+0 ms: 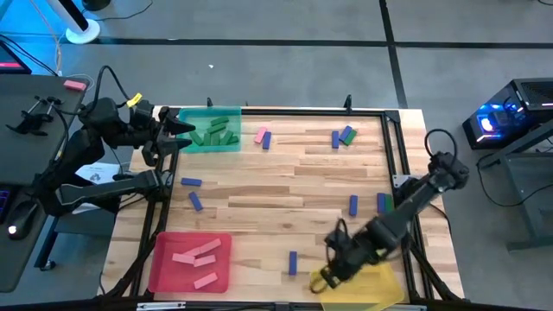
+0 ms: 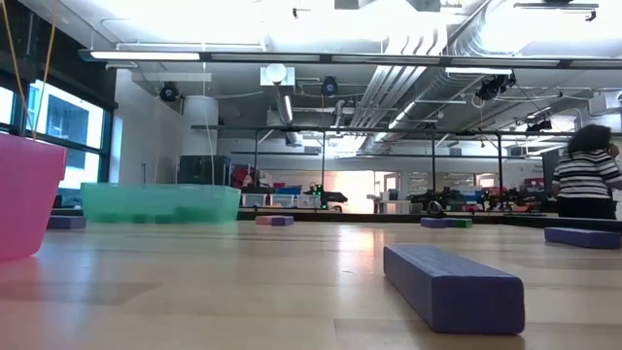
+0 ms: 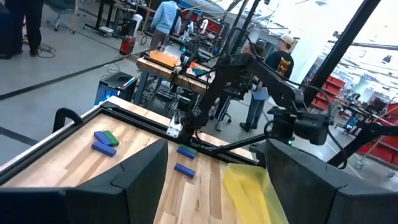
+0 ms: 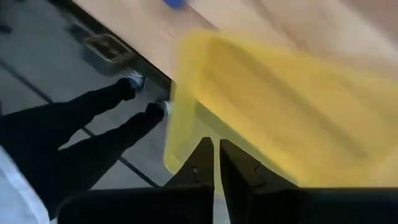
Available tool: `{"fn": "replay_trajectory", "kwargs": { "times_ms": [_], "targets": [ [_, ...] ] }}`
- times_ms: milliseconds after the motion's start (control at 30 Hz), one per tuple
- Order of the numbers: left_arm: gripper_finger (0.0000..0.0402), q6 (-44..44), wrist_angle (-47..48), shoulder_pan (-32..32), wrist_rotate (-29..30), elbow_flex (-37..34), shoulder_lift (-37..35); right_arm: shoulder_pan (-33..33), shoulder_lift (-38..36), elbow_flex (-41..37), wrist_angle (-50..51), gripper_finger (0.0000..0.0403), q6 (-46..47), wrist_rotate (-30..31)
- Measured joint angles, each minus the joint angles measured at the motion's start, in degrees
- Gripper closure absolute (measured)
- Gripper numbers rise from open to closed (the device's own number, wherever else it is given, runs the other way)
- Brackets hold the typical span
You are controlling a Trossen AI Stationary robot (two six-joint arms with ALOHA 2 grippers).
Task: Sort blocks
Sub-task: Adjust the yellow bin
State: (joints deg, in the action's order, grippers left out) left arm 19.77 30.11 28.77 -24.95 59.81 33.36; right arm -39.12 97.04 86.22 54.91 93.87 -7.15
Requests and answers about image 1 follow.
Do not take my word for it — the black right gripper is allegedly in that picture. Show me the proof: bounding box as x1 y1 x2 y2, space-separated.
308 248 368 295

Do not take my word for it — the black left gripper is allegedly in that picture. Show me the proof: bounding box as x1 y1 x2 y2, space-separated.
129 102 198 168

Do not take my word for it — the yellow translucent plastic bin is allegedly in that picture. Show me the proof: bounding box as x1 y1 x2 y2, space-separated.
309 261 406 311

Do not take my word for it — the green translucent plastic bin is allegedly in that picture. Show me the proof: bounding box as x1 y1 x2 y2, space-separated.
175 105 243 154

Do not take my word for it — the white paper sheet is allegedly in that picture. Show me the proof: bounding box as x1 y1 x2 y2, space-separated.
71 162 126 216

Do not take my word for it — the red plastic bin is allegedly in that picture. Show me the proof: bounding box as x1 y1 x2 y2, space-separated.
147 232 233 295

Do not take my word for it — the white round stand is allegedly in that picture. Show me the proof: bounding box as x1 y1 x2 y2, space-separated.
45 0 102 45

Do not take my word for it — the black clamp tool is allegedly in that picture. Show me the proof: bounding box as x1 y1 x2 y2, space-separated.
4 95 63 137

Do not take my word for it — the black round stand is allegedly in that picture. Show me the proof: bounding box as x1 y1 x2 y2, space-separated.
80 0 112 12

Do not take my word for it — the black side desk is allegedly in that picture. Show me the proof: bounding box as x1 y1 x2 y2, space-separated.
0 73 90 295

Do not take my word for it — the black computer mouse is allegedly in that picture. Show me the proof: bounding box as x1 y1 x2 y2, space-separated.
6 200 39 242

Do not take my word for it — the black monitor with red bar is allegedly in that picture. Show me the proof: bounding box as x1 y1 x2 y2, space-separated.
0 39 33 76

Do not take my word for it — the backlit keyboard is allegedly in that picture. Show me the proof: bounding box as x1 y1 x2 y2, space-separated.
0 187 10 224

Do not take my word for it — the grey metal stand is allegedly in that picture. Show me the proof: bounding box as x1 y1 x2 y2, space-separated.
474 120 553 252

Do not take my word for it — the black computer tower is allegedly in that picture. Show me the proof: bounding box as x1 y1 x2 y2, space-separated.
461 77 553 151

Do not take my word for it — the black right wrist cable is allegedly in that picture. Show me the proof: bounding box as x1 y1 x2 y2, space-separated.
322 217 350 260

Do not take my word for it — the silver metal bracket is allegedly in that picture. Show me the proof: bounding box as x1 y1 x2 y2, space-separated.
136 301 187 311
378 304 428 311

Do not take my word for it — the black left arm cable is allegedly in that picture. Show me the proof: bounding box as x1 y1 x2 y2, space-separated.
92 64 133 105

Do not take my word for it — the black floor cable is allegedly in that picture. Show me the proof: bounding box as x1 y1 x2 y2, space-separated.
97 0 155 22

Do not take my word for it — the yellow hanging cord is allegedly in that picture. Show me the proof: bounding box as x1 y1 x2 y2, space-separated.
29 0 64 77

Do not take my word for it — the black tower cable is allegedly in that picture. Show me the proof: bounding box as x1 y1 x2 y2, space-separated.
478 176 553 208

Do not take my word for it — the black right shoulder cable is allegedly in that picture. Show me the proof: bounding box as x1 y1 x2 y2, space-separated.
424 128 459 160

